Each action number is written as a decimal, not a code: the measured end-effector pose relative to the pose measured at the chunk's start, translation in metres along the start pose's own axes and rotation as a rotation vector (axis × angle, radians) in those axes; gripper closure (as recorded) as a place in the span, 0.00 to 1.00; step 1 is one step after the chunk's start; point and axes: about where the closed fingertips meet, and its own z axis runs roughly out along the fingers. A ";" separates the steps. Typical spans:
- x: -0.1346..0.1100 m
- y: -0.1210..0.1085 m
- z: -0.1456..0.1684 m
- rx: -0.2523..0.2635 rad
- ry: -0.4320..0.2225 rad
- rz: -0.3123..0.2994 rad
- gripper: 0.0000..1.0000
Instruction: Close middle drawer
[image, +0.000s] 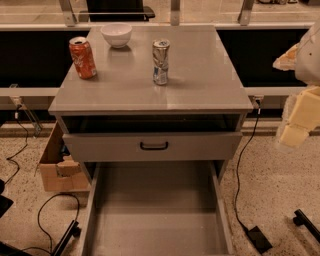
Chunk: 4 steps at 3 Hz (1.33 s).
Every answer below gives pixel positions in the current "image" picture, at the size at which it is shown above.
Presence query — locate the black bar lower left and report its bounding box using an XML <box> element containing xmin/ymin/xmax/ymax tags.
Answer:
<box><xmin>51</xmin><ymin>220</ymin><xmax>81</xmax><ymax>256</ymax></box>

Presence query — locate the black power adapter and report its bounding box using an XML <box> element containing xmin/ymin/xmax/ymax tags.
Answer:
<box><xmin>247</xmin><ymin>226</ymin><xmax>272</xmax><ymax>254</ymax></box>

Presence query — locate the black chair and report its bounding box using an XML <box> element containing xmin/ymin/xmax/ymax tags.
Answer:
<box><xmin>79</xmin><ymin>0</ymin><xmax>155</xmax><ymax>22</ymax></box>

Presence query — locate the crushed silver can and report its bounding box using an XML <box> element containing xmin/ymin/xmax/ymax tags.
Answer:
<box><xmin>152</xmin><ymin>39</ymin><xmax>170</xmax><ymax>85</ymax></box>

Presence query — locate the cardboard box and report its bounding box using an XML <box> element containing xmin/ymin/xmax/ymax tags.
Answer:
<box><xmin>39</xmin><ymin>123</ymin><xmax>90</xmax><ymax>192</ymax></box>

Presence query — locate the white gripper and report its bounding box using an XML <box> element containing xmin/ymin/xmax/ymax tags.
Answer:
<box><xmin>275</xmin><ymin>86</ymin><xmax>320</xmax><ymax>152</ymax></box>

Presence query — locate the white bowl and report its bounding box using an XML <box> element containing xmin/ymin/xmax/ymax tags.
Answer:
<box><xmin>100</xmin><ymin>22</ymin><xmax>132</xmax><ymax>48</ymax></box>

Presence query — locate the black cable left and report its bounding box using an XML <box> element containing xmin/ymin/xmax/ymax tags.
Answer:
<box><xmin>3</xmin><ymin>105</ymin><xmax>30</xmax><ymax>186</ymax></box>

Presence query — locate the grey drawer cabinet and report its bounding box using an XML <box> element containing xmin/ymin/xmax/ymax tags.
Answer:
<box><xmin>47</xmin><ymin>24</ymin><xmax>254</xmax><ymax>184</ymax></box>

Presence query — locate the orange soda can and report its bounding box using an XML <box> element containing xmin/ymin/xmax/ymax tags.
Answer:
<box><xmin>69</xmin><ymin>37</ymin><xmax>97</xmax><ymax>79</ymax></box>

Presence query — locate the black floor cable loop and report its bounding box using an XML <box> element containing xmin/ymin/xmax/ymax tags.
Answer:
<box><xmin>21</xmin><ymin>192</ymin><xmax>81</xmax><ymax>254</ymax></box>

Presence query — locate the black power cable right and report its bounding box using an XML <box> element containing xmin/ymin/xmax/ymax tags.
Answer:
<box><xmin>233</xmin><ymin>98</ymin><xmax>262</xmax><ymax>231</ymax></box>

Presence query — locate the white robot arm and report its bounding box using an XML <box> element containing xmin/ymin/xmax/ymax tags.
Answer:
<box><xmin>273</xmin><ymin>20</ymin><xmax>320</xmax><ymax>152</ymax></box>

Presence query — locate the grey drawer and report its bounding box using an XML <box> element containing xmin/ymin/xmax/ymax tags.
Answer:
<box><xmin>63</xmin><ymin>132</ymin><xmax>242</xmax><ymax>162</ymax></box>
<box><xmin>78</xmin><ymin>161</ymin><xmax>234</xmax><ymax>256</ymax></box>

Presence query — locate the grey top drawer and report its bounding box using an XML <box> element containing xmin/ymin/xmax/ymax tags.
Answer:
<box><xmin>63</xmin><ymin>132</ymin><xmax>242</xmax><ymax>162</ymax></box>

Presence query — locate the black bar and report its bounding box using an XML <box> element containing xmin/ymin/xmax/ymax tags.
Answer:
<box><xmin>293</xmin><ymin>209</ymin><xmax>320</xmax><ymax>243</ymax></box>
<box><xmin>51</xmin><ymin>220</ymin><xmax>81</xmax><ymax>256</ymax></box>

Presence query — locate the metal railing frame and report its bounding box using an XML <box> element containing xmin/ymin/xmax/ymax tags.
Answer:
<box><xmin>1</xmin><ymin>0</ymin><xmax>320</xmax><ymax>122</ymax></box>

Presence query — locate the black bar lower right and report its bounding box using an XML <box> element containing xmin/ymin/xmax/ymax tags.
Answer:
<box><xmin>293</xmin><ymin>209</ymin><xmax>320</xmax><ymax>243</ymax></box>

